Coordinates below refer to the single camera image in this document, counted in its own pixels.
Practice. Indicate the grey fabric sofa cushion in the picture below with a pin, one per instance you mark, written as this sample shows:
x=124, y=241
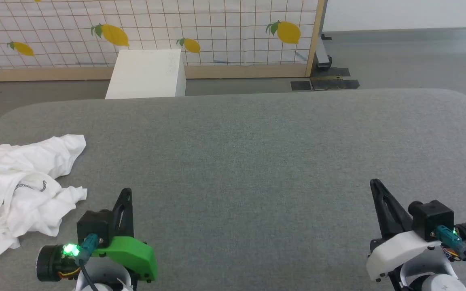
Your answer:
x=237, y=161

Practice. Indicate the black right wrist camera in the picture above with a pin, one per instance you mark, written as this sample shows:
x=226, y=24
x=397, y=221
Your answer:
x=431, y=220

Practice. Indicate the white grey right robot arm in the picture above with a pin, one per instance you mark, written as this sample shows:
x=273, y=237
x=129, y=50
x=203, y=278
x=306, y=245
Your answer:
x=443, y=283

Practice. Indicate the lemon-patterned partition screen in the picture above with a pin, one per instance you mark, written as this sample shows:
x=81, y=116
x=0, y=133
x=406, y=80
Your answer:
x=55, y=73

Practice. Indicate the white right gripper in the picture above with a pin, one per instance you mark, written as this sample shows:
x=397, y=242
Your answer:
x=399, y=250

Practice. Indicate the grey metal partition foot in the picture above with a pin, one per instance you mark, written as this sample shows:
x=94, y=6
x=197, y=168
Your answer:
x=322, y=56

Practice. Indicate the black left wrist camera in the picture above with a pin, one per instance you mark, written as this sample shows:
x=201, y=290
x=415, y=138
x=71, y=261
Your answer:
x=93, y=224

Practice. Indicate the white rectangular box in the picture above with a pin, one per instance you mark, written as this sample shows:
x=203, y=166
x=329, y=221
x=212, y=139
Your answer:
x=148, y=74

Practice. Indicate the white t-shirt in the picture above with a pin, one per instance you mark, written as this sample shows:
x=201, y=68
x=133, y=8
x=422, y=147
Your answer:
x=14, y=202

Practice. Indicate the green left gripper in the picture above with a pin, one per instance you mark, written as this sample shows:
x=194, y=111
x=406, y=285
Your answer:
x=130, y=254

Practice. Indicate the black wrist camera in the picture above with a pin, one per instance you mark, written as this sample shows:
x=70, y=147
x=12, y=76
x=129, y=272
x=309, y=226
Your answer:
x=431, y=220
x=93, y=224

